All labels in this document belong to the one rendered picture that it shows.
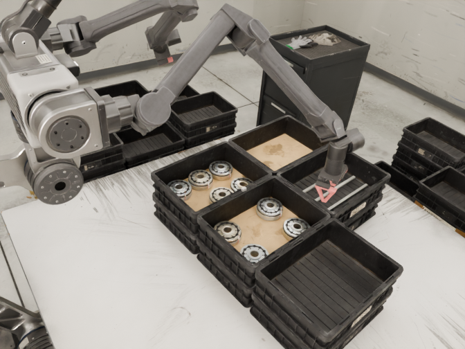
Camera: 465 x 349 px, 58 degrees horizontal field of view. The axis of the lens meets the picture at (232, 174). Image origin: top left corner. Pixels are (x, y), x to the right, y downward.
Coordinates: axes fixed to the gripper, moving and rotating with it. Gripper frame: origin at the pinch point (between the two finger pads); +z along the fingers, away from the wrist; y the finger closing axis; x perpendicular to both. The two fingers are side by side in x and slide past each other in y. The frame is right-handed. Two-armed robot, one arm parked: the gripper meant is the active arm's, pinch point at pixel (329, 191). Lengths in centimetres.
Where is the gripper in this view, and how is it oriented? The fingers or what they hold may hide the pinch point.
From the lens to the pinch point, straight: 145.0
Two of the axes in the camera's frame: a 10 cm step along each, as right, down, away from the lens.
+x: -8.8, -3.1, 3.7
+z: -0.2, 7.9, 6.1
